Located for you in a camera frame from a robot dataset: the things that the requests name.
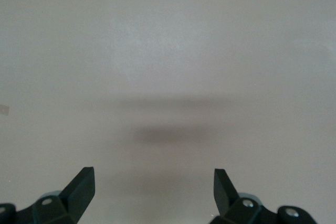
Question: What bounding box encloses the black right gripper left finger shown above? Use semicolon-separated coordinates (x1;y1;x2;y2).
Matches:
0;166;95;224

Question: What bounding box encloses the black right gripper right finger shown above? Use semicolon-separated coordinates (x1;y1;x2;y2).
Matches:
209;168;317;224

